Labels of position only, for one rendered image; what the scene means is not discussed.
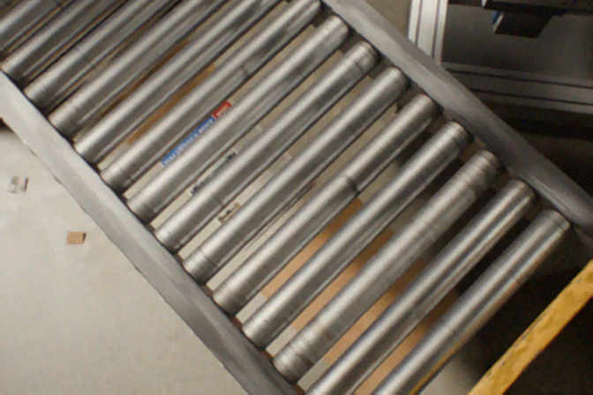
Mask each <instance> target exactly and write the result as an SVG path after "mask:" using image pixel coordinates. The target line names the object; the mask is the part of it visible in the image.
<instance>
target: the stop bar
mask: <svg viewBox="0 0 593 395"><path fill-rule="evenodd" d="M591 296H593V259H592V260H591V261H590V262H589V263H588V264H587V265H586V266H585V267H584V268H583V269H582V271H581V273H580V274H578V275H577V276H576V277H575V278H574V279H573V280H572V281H571V283H570V284H569V285H568V286H567V288H566V289H564V290H563V291H562V292H561V293H560V294H559V296H558V297H557V298H556V299H555V300H554V301H553V302H552V304H551V305H549V306H548V308H547V309H546V310H545V311H544V312H543V313H542V314H541V315H540V316H539V317H538V319H537V321H535V322H534V323H533V324H532V325H531V326H530V327H529V328H528V329H527V330H526V332H525V333H524V334H523V335H522V336H521V337H520V338H518V340H516V341H515V343H514V344H513V345H512V346H511V348H510V349H509V350H508V351H507V352H505V353H504V354H503V356H502V357H501V358H500V359H499V360H498V361H497V363H496V364H495V365H494V366H493V367H492V369H490V370H489V371H488V372H487V373H486V374H485V375H484V376H483V378H482V379H481V381H480V382H479V383H478V384H476V385H475V386H474V387H473V388H472V389H471V390H470V391H469V394H468V395H502V394H503V393H504V392H506V391H507V388H508V387H509V386H510V385H511V384H512V383H513V382H514V381H515V379H516V378H517V377H518V376H519V375H520V374H521V373H522V372H523V371H524V370H525V369H526V368H527V367H528V366H529V365H530V364H531V363H532V361H533V360H535V359H536V357H537V356H538V355H539V354H540V353H541V352H542V351H543V350H544V348H545V346H546V345H547V344H548V343H550V342H551V341H552V340H553V339H554V338H555V336H556V335H557V334H558V333H559V331H560V330H561V329H562V328H564V327H565V325H566V324H567V323H568V322H569V321H570V320H571V319H572V318H573V317H574V314H575V313H576V312H577V311H579V310H580V309H583V308H585V306H586V304H585V303H586V302H587V300H588V299H589V298H590V297H591Z"/></svg>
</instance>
